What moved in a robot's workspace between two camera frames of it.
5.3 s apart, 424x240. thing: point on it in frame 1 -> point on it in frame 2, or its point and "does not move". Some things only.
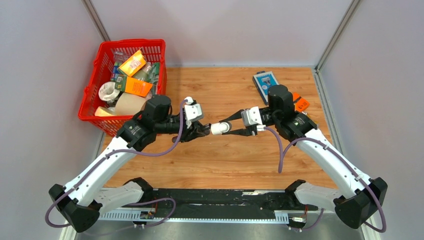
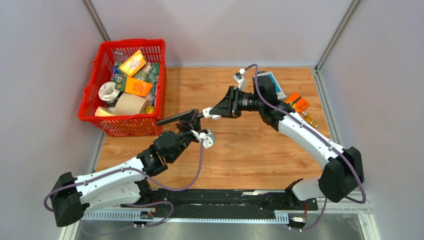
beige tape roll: [128, 104] does not move
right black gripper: [248, 131] -> [228, 105]
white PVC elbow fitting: [219, 128] -> [206, 112]
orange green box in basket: [125, 84] does not move
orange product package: [300, 104] does not move
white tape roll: [107, 91] does not move
